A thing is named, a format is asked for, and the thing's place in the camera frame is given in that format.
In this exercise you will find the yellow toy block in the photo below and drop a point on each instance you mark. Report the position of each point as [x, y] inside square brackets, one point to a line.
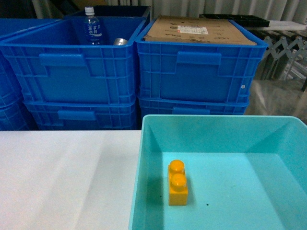
[177, 184]

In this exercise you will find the brown cardboard box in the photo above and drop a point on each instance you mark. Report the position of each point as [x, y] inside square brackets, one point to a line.
[196, 30]

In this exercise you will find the blue crate bottom right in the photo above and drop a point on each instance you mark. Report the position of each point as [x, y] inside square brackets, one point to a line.
[150, 106]

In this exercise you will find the blue crate bottom middle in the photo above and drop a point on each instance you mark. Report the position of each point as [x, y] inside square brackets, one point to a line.
[83, 116]

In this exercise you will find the blue crate top right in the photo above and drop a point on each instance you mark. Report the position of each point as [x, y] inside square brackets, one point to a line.
[217, 73]

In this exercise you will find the silver metal can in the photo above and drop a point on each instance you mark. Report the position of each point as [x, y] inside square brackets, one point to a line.
[120, 42]

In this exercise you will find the clear water bottle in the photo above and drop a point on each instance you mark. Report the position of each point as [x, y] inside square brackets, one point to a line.
[92, 27]

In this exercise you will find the teal plastic bin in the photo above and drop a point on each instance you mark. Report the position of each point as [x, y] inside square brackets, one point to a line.
[243, 172]

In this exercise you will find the blue crate top middle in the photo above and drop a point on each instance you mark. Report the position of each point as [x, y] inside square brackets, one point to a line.
[56, 64]

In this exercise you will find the black plastic tray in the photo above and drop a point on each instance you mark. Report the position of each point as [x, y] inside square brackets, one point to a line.
[243, 20]

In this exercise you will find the metal folding gate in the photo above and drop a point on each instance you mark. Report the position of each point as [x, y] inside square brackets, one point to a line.
[280, 57]

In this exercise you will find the blue crate bottom left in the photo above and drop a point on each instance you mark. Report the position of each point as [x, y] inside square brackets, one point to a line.
[16, 117]

